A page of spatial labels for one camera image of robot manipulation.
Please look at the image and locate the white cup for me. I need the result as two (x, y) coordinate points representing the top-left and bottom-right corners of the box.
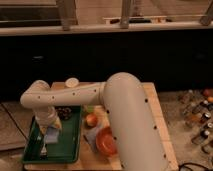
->
(65, 77), (79, 88)

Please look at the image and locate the orange bowl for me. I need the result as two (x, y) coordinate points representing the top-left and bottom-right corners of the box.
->
(95, 126), (117, 156)

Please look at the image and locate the blue sponge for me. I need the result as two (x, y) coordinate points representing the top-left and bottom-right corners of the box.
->
(44, 127), (60, 144)

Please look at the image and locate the silver fork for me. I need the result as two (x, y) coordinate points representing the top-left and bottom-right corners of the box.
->
(40, 135), (47, 156)

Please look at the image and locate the green plastic tray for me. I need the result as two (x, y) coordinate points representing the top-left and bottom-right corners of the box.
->
(22, 106), (82, 164)

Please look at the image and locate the red yellow apple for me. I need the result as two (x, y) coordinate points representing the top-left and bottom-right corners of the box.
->
(86, 113), (98, 127)

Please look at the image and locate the bunch of dark grapes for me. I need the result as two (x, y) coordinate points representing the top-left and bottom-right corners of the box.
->
(56, 107), (71, 120)

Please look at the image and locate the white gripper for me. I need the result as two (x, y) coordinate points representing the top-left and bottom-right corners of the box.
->
(34, 108), (62, 135)

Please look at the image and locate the green cup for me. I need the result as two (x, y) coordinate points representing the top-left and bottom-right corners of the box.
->
(83, 105), (94, 113)

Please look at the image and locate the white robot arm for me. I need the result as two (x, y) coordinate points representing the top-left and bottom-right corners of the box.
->
(20, 72), (169, 171)

